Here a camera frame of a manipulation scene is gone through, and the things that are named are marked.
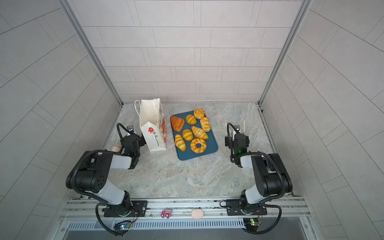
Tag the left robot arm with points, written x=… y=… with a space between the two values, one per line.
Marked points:
x=90 y=175

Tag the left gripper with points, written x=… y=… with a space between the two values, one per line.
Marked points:
x=141 y=141

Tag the pink oval eraser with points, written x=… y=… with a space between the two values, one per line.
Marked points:
x=197 y=214

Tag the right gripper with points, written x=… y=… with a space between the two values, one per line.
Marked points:
x=237 y=138

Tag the small striped bun upper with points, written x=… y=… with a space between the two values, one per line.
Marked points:
x=191 y=119

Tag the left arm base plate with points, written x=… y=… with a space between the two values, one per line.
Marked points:
x=133 y=209

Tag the white paper gift bag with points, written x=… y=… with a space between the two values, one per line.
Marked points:
x=152 y=123

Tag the ring donut bread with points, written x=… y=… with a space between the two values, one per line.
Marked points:
x=198 y=145

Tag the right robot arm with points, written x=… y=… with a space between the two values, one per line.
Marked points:
x=272 y=180

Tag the striped bread right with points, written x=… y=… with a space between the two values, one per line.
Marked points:
x=205 y=124

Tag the small striped bun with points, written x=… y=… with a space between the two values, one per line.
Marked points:
x=191 y=119
x=188 y=135

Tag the small striped bun middle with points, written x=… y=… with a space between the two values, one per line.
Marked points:
x=188 y=135

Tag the red-brown triangular bread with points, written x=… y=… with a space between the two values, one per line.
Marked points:
x=177 y=123

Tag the circuit board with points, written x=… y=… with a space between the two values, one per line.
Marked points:
x=122 y=226
x=252 y=225

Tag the round flower bread top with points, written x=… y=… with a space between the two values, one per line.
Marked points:
x=199 y=113

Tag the right circuit board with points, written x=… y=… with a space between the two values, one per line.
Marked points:
x=252 y=225

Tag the pink toy car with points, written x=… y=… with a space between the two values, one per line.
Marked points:
x=166 y=213

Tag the striped long bread front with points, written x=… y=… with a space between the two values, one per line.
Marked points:
x=180 y=143

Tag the aluminium rail frame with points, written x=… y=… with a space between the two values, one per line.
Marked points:
x=215 y=214

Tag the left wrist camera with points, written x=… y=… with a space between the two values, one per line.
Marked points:
x=130 y=129

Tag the left circuit board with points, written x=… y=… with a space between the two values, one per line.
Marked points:
x=122 y=226

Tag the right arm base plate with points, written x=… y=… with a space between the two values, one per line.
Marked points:
x=238 y=208

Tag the teal tray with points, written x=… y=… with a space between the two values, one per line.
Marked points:
x=188 y=154

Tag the croissant bread centre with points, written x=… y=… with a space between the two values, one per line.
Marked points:
x=199 y=133

